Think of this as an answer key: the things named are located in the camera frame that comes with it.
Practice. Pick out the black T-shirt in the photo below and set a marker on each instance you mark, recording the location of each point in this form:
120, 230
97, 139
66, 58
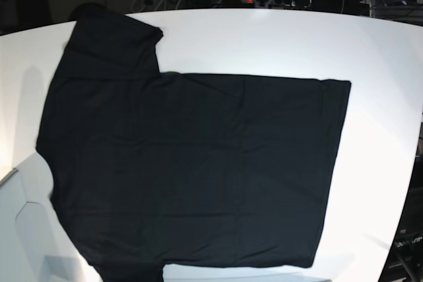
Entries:
210, 170

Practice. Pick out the black power strip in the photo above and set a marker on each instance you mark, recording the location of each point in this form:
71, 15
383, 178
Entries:
268, 4

